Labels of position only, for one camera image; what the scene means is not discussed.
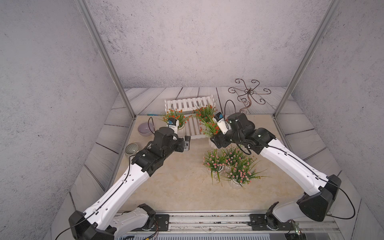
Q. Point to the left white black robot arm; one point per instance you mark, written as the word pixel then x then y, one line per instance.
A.
pixel 99 221

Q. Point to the red flower potted plant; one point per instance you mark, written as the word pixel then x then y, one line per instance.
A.
pixel 205 114

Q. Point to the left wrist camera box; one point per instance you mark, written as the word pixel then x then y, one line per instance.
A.
pixel 173 124

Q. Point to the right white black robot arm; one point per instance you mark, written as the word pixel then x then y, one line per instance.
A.
pixel 320 190

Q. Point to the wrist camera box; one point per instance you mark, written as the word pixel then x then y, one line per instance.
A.
pixel 219 119
pixel 173 124

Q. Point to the orange flower potted plant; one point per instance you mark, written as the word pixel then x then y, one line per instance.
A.
pixel 177 115

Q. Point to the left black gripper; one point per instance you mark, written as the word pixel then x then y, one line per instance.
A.
pixel 181 148

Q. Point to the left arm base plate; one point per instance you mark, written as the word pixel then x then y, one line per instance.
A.
pixel 158 222

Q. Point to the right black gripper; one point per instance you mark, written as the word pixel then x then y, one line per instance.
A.
pixel 216 141

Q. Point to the pink flower potted plant front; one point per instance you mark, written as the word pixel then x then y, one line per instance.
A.
pixel 242 174

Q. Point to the aluminium front rail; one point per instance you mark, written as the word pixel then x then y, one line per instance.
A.
pixel 232 225

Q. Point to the striped grey ceramic mug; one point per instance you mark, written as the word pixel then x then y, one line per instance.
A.
pixel 131 149

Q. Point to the pink flower potted plant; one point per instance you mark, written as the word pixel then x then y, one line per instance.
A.
pixel 242 174
pixel 233 156
pixel 215 161

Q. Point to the white wooden slatted rack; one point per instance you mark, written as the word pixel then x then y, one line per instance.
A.
pixel 188 106

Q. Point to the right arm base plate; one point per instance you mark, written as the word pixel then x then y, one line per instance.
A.
pixel 263 222

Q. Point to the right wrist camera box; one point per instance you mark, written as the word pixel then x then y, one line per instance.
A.
pixel 219 119

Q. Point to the purple ceramic bowl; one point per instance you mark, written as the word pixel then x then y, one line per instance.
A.
pixel 146 129

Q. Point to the pink flower potted plant back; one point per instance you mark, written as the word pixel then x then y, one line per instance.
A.
pixel 233 156

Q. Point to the bronze wire scroll stand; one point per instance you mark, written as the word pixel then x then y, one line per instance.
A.
pixel 248 95

